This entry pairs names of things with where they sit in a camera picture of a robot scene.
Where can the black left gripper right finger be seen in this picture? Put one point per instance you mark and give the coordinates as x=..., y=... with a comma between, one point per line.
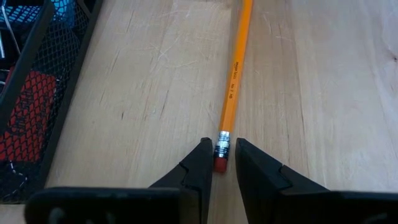
x=261, y=174

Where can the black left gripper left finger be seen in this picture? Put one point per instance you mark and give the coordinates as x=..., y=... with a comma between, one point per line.
x=196, y=174

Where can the orange pencil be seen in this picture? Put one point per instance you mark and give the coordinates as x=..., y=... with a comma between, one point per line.
x=236, y=71

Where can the black mesh desk organizer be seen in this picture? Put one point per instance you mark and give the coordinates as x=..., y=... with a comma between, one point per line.
x=65, y=77

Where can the red sticky note pad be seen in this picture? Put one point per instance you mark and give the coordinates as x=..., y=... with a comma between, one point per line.
x=28, y=118

